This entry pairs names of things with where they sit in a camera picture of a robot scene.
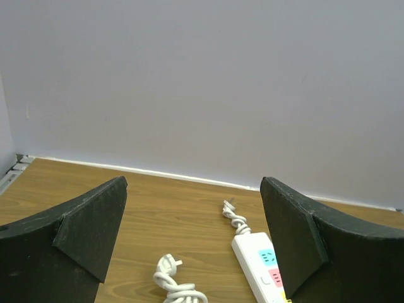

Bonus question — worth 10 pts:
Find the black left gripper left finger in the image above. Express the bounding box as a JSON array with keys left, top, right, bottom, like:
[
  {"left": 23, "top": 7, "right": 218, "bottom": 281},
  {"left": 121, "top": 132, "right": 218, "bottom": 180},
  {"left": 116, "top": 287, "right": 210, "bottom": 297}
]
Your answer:
[{"left": 1, "top": 176, "right": 128, "bottom": 302}]

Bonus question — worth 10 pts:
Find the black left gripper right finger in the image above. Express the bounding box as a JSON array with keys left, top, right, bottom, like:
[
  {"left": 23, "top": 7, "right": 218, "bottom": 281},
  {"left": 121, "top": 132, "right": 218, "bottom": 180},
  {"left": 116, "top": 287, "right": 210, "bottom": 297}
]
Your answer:
[{"left": 260, "top": 177, "right": 403, "bottom": 303}]

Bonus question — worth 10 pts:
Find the white multicolour power strip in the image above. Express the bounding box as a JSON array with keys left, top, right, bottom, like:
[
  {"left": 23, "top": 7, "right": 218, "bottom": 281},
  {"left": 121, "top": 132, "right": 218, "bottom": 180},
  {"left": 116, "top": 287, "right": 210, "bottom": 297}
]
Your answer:
[{"left": 232, "top": 232, "right": 290, "bottom": 303}]

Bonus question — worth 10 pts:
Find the aluminium frame rail left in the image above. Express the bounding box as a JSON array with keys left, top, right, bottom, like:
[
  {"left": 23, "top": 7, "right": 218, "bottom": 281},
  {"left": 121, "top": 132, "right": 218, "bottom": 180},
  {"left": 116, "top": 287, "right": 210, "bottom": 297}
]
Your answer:
[{"left": 0, "top": 154, "right": 35, "bottom": 195}]

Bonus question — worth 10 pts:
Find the white coiled cable with plug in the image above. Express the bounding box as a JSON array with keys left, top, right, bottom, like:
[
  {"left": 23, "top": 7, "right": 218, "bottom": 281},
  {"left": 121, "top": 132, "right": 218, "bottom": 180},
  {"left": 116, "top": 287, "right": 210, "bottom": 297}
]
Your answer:
[{"left": 153, "top": 253, "right": 209, "bottom": 303}]

